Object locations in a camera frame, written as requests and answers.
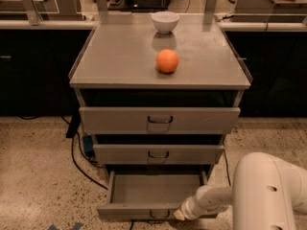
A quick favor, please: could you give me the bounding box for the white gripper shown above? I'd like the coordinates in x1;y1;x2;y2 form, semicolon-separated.
174;195;204;221

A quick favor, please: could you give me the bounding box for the grey bottom drawer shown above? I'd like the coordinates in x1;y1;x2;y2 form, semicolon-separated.
97;171;207;220

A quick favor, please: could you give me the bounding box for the grey drawer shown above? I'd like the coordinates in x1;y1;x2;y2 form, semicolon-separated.
80;107;240;134
97;171;207;220
94;145;224;165

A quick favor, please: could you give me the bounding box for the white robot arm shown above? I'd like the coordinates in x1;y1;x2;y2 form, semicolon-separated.
174;152;307;230

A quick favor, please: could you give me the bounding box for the grey middle drawer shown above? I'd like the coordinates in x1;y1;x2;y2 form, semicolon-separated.
94;145;224;165

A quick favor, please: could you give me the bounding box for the grey metal drawer cabinet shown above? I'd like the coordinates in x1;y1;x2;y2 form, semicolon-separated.
70;14;250;172

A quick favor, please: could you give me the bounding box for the grey top drawer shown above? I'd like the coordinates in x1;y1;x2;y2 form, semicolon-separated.
80;107;240;134

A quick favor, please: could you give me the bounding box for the blue power box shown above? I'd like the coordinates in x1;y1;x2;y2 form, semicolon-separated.
83;135;95;157

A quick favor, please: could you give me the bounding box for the orange fruit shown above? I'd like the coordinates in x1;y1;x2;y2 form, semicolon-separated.
155;49;179;74

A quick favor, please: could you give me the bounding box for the black counter right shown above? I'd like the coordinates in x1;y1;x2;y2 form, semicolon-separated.
223;26;307;117

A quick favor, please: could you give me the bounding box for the black counter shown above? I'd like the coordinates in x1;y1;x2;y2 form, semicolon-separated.
0;21;93;116
223;26;307;117

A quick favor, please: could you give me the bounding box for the white bowl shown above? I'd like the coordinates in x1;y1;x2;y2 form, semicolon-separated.
152;11;179;34

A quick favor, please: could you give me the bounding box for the black counter left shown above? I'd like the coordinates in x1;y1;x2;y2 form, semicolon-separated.
0;21;93;116

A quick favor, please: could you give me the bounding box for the black floor cable left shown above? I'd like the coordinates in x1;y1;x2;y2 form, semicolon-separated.
59;115;109;191

